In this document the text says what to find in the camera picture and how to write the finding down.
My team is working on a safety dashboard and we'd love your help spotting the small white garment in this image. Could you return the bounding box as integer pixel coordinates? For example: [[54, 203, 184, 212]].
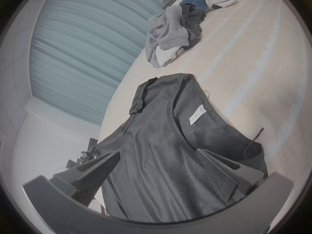
[[156, 46, 184, 67]]

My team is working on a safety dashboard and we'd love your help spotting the black shiny garment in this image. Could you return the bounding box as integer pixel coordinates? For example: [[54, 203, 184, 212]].
[[180, 3, 207, 51]]

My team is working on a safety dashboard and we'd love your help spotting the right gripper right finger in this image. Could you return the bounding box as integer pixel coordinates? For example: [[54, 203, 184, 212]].
[[196, 149, 264, 205]]

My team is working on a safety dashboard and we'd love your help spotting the bed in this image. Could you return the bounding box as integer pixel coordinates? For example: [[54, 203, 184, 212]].
[[88, 0, 312, 216]]

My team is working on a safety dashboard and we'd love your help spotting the black T-shirt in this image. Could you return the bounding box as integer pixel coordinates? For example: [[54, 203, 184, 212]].
[[98, 73, 268, 224]]

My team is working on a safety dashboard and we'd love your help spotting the blue-green curtain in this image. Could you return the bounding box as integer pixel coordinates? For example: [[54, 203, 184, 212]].
[[29, 0, 171, 126]]

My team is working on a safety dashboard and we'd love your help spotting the grey garment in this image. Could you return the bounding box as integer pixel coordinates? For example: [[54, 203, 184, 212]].
[[145, 5, 189, 69]]

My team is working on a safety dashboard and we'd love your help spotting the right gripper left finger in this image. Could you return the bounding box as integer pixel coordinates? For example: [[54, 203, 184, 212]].
[[50, 151, 120, 206]]

